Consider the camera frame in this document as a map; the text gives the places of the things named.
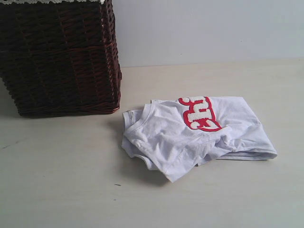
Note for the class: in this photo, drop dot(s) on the white t-shirt red lettering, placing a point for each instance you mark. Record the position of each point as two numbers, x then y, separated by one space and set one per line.
173 137

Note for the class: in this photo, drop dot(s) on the dark brown wicker basket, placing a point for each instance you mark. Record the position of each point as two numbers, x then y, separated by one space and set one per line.
60 59

